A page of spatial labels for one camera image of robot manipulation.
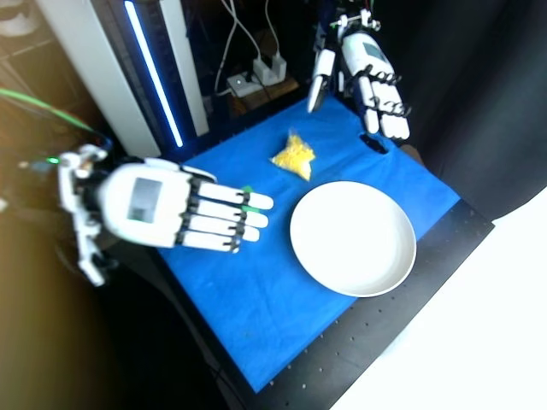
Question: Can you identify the white round plate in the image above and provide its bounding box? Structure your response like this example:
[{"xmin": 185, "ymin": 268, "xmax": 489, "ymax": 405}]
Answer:
[{"xmin": 289, "ymin": 180, "xmax": 418, "ymax": 299}]

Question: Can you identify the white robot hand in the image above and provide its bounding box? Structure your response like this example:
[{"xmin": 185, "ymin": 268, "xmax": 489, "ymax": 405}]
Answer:
[
  {"xmin": 97, "ymin": 156, "xmax": 274, "ymax": 254},
  {"xmin": 307, "ymin": 32, "xmax": 411, "ymax": 141}
]

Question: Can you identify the white column with blue light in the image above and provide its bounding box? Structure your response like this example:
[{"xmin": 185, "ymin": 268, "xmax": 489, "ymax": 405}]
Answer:
[{"xmin": 36, "ymin": 0, "xmax": 210, "ymax": 159}]

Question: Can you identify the white cable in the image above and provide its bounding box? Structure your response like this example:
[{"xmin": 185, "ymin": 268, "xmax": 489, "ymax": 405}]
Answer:
[
  {"xmin": 262, "ymin": 0, "xmax": 281, "ymax": 59},
  {"xmin": 213, "ymin": 0, "xmax": 241, "ymax": 97}
]

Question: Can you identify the blue table cloth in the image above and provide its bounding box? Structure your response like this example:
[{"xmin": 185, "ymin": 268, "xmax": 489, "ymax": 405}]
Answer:
[{"xmin": 156, "ymin": 94, "xmax": 462, "ymax": 393}]

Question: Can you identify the green cable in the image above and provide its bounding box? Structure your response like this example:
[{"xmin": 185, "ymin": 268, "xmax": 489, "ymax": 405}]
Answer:
[{"xmin": 0, "ymin": 87, "xmax": 96, "ymax": 134}]

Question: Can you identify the black curtain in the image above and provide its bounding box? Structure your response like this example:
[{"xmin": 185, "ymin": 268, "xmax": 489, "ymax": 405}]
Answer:
[{"xmin": 371, "ymin": 0, "xmax": 547, "ymax": 220}]

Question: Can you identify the yellow snack-filled plastic bag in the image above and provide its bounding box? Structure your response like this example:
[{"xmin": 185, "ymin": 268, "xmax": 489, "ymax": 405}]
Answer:
[{"xmin": 269, "ymin": 130, "xmax": 317, "ymax": 183}]

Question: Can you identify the green rectangular block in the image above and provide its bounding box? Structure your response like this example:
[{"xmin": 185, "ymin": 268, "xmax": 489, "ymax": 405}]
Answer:
[{"xmin": 240, "ymin": 184, "xmax": 262, "ymax": 214}]

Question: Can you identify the white power strip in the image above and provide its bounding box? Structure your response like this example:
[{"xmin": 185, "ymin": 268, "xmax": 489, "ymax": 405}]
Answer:
[{"xmin": 251, "ymin": 51, "xmax": 288, "ymax": 85}]

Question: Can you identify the white power adapter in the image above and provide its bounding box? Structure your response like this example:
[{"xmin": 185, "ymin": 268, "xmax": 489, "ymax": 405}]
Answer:
[{"xmin": 225, "ymin": 71, "xmax": 262, "ymax": 98}]

